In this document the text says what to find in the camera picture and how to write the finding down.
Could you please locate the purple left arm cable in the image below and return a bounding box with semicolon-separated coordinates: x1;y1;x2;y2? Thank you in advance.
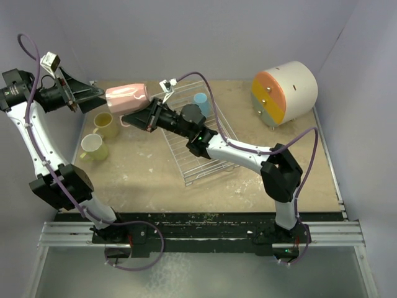
17;33;167;273

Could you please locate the yellow-green faceted mug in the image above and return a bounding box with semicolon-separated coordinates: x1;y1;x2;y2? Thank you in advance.
80;133;109;161

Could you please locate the aluminium frame rail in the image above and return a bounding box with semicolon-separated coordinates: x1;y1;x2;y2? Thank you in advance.
24;220;379;297

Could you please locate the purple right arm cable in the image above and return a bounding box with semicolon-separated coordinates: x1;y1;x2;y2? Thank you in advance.
173;71;319;266

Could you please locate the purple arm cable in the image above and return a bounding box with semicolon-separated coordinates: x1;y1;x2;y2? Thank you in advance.
17;33;167;273
173;71;319;266

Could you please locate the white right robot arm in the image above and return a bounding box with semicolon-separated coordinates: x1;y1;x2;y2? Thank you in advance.
121;98;303;243

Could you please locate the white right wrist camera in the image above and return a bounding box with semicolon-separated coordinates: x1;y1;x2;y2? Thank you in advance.
159;78;177;103

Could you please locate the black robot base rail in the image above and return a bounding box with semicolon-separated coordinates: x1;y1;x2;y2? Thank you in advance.
92;212;311;259

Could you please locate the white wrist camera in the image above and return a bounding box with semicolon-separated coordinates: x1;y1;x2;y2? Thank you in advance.
159;78;177;103
40;52;60;73

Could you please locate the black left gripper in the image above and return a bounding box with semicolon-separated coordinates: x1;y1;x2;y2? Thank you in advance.
40;66;106;114

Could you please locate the light blue mug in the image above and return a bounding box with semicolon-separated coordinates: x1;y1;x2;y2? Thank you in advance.
193;93;210;118

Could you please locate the pink faceted mug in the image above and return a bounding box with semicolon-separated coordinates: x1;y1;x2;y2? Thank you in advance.
105;83;151;127

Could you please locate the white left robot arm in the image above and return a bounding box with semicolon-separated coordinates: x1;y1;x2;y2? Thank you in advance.
1;67;128;243

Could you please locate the round cream drawer cabinet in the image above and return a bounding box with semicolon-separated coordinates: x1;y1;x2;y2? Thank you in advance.
251;61;318;129

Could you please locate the white wire dish rack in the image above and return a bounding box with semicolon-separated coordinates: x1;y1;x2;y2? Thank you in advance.
150;80;241;187

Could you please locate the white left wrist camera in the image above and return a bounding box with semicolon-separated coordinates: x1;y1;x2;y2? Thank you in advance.
40;52;60;73

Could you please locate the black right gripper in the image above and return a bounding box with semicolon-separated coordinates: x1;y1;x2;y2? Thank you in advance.
123;97;193;139

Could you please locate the pale yellow round mug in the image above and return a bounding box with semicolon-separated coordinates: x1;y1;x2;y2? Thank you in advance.
93;112;120;139

